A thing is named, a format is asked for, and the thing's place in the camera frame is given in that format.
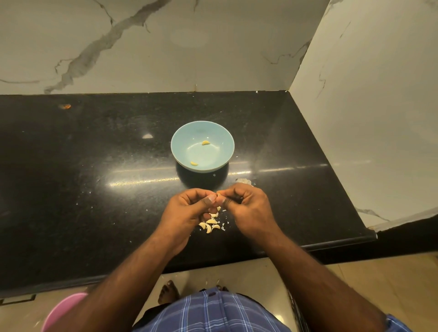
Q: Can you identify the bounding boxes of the person's right hand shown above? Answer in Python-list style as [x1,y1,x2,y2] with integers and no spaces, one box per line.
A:
[218,182,282,244]

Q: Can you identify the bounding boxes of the person's left hand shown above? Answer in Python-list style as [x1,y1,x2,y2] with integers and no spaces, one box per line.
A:
[154,188,221,257]

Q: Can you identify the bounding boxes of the pile of garlic skins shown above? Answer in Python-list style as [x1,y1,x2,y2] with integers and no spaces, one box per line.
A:
[198,207,229,234]

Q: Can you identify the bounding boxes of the light blue bowl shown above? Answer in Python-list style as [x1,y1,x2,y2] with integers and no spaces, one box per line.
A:
[170,120,235,173]

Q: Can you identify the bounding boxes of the person's right forearm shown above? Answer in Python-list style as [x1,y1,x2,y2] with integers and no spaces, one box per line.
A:
[260,227,387,332]

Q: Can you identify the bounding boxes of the person's left forearm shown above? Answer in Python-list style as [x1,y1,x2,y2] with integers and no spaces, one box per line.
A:
[48,241,180,332]

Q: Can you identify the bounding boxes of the person's left foot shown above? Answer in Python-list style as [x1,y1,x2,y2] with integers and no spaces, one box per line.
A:
[158,280,180,305]

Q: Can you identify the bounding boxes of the blue plaid shirt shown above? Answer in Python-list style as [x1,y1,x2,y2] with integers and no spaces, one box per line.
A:
[133,287,413,332]

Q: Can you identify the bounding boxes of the black cabinet trim strip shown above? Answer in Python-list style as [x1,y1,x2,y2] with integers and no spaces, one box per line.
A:
[289,290,310,332]

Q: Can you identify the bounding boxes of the pink plastic bucket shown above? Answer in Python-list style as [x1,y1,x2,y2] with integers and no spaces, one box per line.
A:
[41,292,89,332]

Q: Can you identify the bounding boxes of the black drawer handle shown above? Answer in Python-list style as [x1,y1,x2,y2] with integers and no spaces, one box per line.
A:
[0,294,37,305]

